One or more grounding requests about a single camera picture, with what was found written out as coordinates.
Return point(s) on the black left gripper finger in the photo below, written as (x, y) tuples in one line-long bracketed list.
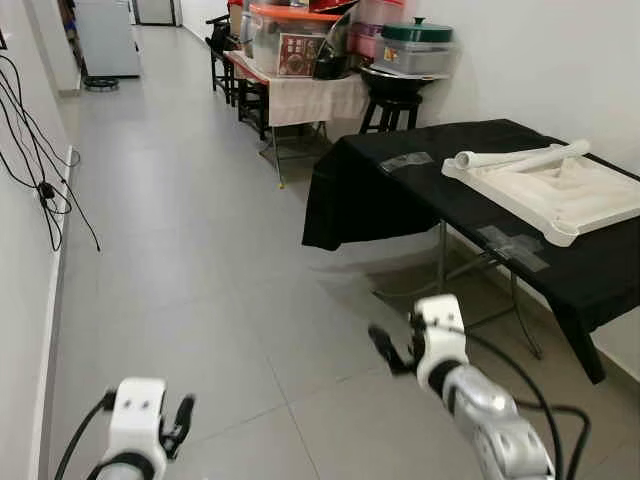
[(185, 418)]

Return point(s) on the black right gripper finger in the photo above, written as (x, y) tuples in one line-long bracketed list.
[(385, 350)]

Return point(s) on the white plastic children table top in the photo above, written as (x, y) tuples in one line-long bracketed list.
[(570, 200)]

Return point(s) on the clear tape cross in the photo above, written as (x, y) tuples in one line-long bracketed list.
[(515, 248)]

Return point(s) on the clear tape strip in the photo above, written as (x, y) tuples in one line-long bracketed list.
[(405, 162)]

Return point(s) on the beige side table cloth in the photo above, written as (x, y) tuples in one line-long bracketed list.
[(310, 100)]

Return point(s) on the clear plastic storage container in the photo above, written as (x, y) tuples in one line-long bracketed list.
[(415, 58)]

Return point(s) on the orange lidded storage box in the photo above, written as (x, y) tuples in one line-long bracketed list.
[(290, 50)]

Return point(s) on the green pot lid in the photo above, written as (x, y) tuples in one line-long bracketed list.
[(415, 32)]

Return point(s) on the black round floor base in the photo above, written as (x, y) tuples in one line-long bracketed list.
[(100, 84)]

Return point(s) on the black chair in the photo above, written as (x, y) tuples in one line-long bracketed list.
[(222, 40)]

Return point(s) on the grey cabinet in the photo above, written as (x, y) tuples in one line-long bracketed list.
[(108, 40)]

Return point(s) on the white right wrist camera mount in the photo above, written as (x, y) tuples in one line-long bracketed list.
[(440, 330)]

